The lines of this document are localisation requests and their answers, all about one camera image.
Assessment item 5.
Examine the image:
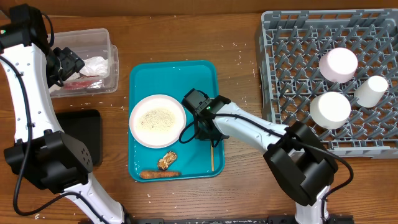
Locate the red snack wrapper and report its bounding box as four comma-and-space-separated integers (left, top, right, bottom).
63, 80, 104, 90

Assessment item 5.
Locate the black rectangular tray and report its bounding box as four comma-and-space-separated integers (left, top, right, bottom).
11, 108, 104, 175

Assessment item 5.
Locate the grey dishwasher rack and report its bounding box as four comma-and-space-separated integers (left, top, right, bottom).
256, 9, 397, 159

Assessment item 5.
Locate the large pink plate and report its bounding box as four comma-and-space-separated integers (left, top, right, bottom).
129, 95, 187, 149

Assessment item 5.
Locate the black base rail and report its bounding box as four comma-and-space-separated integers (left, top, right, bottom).
133, 215, 355, 224

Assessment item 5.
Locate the white paper cup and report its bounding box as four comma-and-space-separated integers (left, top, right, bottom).
354, 75, 389, 108

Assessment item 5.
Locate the clear plastic waste bin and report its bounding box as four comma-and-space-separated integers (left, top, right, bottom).
49, 28, 119, 98

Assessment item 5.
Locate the wooden chopstick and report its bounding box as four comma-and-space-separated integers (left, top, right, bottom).
211, 146, 215, 172

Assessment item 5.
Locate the gold foil wrapper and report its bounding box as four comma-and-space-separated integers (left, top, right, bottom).
157, 151, 177, 170

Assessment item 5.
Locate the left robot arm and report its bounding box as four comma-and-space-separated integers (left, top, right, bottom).
1, 4, 134, 223

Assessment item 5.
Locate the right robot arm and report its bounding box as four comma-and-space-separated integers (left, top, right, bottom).
183, 91, 338, 223

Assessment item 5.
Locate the teal plastic serving tray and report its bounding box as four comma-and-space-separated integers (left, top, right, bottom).
128, 60, 225, 182

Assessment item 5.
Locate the pale green bowl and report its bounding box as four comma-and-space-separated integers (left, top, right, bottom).
310, 91, 351, 129

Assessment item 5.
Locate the orange carrot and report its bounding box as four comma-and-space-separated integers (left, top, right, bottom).
140, 170, 181, 180

